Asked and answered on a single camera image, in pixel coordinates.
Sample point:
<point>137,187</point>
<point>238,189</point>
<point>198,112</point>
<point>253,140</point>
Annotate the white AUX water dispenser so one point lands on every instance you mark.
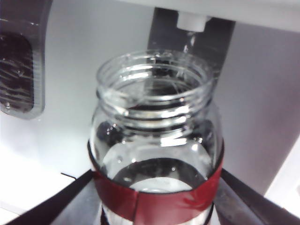
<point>82,58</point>

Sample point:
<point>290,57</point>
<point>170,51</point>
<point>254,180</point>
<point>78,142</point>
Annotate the clear bottle with red belts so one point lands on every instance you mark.
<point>154,140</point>

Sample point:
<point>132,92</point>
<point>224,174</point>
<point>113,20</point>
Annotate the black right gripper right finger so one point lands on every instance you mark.
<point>253,204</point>

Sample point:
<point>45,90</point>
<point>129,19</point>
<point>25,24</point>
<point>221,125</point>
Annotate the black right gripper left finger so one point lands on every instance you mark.
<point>70,201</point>

